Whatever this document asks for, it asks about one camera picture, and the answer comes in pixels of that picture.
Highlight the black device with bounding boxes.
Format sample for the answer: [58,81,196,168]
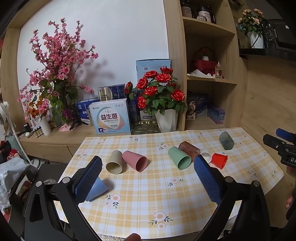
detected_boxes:
[239,20,296,58]

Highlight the row of small bottles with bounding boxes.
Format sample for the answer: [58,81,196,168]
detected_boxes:
[28,124,44,138]

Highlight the dark grey translucent cup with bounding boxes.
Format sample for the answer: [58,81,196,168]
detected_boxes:
[219,131,235,151]

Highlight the pink artificial blossom tree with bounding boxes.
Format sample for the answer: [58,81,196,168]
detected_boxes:
[17,18,99,124]

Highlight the yellow plaid floral tablecloth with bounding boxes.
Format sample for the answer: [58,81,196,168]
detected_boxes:
[57,127,284,240]

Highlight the red basket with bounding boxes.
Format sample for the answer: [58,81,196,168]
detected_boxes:
[191,47,218,74]

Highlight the dark blue patterned box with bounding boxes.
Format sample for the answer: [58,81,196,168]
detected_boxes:
[127,102,140,123]

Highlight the purple box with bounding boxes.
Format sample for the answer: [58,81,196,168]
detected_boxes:
[207,106,225,124]

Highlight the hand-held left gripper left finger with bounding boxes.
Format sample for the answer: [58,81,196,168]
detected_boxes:
[23,156,103,241]

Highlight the brown translucent cup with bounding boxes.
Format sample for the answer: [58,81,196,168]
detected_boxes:
[178,141,201,162]

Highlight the dark blue printed box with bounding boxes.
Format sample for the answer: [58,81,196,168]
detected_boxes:
[186,93,210,120]

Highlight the dark lidded jar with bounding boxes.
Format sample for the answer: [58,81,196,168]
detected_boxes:
[180,0,194,18]

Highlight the silver and dark blue box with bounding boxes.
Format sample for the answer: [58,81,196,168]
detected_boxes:
[97,83,126,102]

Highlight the pink artificial rose plant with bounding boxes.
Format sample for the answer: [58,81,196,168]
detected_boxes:
[238,8,265,35]

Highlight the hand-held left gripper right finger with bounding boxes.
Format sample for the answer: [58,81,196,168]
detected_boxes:
[194,154,271,241]

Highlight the white cloth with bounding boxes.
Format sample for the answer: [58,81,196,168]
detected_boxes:
[187,69,215,79]

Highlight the blue and white box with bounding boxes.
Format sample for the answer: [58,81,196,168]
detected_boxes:
[76,97,100,126]

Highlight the white box with pastel label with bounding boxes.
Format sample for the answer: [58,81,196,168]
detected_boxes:
[89,98,131,135]

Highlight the red artificial rose bouquet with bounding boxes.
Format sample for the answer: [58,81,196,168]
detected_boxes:
[125,67,187,116]

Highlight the black mini tripod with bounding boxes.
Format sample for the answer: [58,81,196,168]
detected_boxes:
[69,115,89,130]

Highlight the orange artificial flowers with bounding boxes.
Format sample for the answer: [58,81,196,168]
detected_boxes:
[27,95,47,121]

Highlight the person's right hand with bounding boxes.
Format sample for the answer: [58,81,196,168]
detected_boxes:
[285,194,296,209]

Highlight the white cup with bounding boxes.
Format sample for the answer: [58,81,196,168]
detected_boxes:
[200,152,212,164]

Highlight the gold patterned mat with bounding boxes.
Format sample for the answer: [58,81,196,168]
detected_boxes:
[131,120,161,135]

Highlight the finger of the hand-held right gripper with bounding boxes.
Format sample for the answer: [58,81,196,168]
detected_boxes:
[263,134,288,152]
[276,128,296,142]

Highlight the white fan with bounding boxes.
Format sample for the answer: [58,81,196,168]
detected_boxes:
[0,101,33,165]

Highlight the blue cup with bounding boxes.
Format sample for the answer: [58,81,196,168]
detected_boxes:
[85,177,109,202]

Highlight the pink cup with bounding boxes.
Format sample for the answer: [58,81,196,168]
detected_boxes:
[122,151,148,172]

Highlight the green cup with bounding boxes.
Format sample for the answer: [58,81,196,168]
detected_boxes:
[168,147,192,169]

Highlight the glass perfume bottle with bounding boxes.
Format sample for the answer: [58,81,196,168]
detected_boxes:
[215,61,223,79]

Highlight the wooden shelf unit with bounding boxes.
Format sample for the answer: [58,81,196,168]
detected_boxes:
[163,0,249,133]

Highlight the tall light blue box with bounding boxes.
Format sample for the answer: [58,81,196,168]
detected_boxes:
[135,59,172,80]

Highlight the grey plastic bag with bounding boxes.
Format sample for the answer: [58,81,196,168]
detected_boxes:
[0,157,29,209]

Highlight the beige cup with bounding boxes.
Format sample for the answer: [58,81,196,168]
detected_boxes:
[106,150,123,175]

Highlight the white lidded jar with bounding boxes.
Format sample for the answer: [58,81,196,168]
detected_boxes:
[196,4,216,24]

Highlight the white faceted flower pot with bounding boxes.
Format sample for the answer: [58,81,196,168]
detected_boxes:
[154,109,178,133]

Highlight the red cup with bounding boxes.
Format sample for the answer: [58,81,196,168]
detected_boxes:
[210,153,228,168]

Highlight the white plant pot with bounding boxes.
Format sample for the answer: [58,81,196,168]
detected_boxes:
[247,31,265,49]

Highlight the white slim vase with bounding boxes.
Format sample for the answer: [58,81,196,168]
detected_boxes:
[40,116,52,136]

